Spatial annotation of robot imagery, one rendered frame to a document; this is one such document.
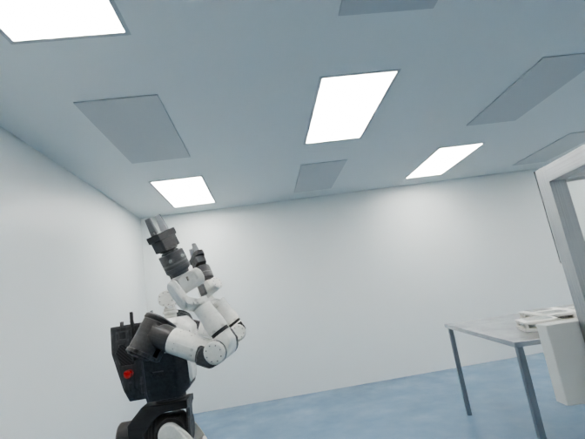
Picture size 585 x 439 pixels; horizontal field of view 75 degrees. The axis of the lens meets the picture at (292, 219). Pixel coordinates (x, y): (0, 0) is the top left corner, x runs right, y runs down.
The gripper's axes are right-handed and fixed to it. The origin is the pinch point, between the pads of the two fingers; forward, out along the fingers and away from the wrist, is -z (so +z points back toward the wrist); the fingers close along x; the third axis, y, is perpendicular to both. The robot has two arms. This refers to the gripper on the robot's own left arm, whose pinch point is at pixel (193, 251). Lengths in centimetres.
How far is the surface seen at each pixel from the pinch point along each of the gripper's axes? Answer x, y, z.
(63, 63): 15, 38, -131
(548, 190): 123, -74, 70
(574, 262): 115, -70, 95
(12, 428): -161, 88, 17
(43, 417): -190, 71, 10
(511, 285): -149, -547, 82
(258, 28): 79, -51, -92
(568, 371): 93, -63, 122
